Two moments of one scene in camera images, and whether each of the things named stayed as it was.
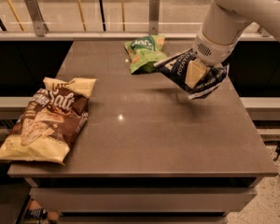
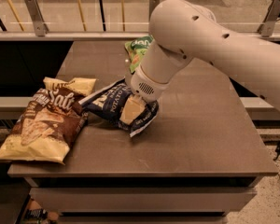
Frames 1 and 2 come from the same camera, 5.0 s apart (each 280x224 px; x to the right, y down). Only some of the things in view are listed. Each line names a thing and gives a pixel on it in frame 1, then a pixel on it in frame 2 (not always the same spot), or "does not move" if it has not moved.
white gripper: x=212 y=50 -> x=145 y=86
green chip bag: x=144 y=51 does not move
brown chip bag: x=52 y=122 does not move
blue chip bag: x=175 y=66 -> x=109 y=104
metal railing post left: x=40 y=26 does not move
